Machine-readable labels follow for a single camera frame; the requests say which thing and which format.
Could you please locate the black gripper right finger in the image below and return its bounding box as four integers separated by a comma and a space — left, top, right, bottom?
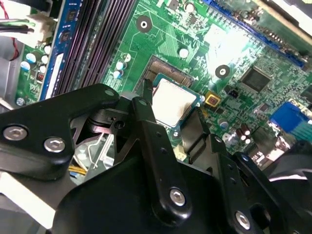
181, 111, 293, 234

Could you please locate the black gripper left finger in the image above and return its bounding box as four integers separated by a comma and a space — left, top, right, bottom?
0, 78, 193, 222

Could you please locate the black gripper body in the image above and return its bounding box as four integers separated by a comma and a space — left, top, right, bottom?
52, 107, 234, 234

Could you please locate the metal locking lever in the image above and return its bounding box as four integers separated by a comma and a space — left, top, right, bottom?
88, 134, 106, 170

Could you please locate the silver CPU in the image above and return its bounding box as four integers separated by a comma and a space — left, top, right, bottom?
151, 73, 204, 127

